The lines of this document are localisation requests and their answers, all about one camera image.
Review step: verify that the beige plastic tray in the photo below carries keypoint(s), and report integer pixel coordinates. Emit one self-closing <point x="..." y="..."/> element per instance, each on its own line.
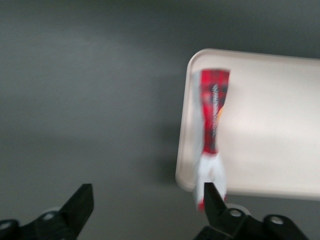
<point x="270" y="125"/>

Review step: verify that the red cookie box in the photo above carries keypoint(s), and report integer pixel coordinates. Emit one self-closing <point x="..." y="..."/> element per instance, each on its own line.
<point x="215" y="112"/>

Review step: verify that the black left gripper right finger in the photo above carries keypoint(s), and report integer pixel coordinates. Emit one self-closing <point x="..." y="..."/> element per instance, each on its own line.
<point x="217" y="215"/>

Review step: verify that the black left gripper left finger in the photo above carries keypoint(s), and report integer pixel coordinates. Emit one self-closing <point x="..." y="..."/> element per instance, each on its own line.
<point x="75" y="212"/>

